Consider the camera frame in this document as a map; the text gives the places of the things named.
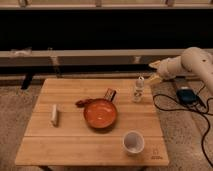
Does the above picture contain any orange bowl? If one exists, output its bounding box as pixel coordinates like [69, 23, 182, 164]
[84, 99, 117, 129]

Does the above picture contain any white ceramic cup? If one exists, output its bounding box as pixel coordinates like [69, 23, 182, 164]
[122, 131, 145, 155]

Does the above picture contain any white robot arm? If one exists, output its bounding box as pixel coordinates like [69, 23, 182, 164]
[145, 47, 213, 95]

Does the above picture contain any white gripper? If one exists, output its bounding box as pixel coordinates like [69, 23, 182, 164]
[147, 58, 176, 85]

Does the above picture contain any blue power adapter box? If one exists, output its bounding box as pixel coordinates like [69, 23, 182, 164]
[176, 87, 197, 105]

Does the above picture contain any black cable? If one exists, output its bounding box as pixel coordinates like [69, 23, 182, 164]
[152, 83, 213, 168]

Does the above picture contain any wooden table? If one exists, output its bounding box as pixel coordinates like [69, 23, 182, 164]
[15, 78, 169, 166]

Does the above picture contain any red crumpled wrapper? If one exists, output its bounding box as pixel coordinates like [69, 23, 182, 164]
[75, 99, 92, 108]

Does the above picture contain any wooden bench frame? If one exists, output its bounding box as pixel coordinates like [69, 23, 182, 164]
[0, 47, 213, 90]

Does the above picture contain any clear plastic bottle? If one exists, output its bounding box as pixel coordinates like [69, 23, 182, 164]
[133, 76, 144, 103]

